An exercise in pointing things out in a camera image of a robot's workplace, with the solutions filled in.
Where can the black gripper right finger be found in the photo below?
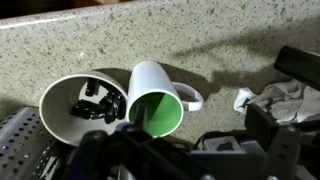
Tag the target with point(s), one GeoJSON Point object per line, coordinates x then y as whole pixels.
{"type": "Point", "coordinates": [263, 128]}

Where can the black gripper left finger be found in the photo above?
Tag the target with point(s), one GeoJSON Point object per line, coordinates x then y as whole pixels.
{"type": "Point", "coordinates": [139, 116]}

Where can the white crumpled cloth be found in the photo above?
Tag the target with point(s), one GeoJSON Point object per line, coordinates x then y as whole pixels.
{"type": "Point", "coordinates": [283, 100]}

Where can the white mug green interior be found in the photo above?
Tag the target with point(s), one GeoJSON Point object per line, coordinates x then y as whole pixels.
{"type": "Point", "coordinates": [150, 83]}

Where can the grey ceramic bowl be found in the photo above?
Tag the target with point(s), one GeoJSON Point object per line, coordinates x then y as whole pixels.
{"type": "Point", "coordinates": [60, 113]}

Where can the perforated steel utensil holder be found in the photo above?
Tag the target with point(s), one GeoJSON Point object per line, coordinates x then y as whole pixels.
{"type": "Point", "coordinates": [20, 133]}

